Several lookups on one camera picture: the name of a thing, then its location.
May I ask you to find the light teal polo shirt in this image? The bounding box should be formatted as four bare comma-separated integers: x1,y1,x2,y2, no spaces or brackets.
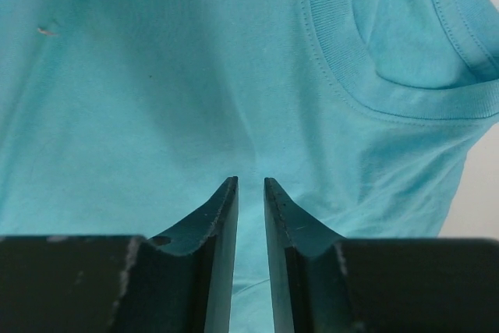
1,0,498,332

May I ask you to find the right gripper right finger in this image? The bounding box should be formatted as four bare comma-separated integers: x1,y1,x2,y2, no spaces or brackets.
264,178,498,332

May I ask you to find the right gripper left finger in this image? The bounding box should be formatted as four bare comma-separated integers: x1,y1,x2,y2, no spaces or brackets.
1,177,239,332

